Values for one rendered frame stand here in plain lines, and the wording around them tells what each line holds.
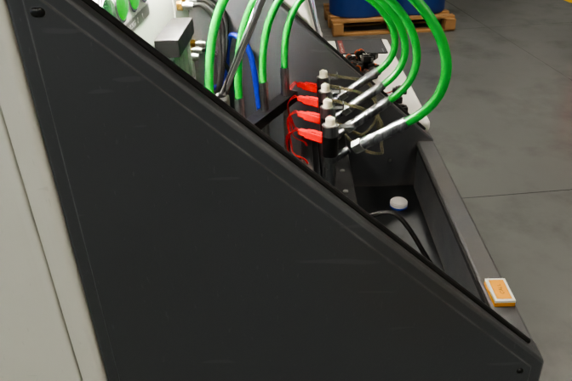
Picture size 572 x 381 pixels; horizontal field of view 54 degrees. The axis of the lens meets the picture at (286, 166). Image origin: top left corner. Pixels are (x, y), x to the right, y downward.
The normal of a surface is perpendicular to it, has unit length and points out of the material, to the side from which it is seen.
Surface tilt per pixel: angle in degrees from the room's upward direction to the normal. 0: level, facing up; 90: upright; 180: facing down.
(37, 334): 90
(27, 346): 90
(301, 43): 90
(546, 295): 0
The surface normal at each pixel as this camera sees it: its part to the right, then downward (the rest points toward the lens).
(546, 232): -0.04, -0.88
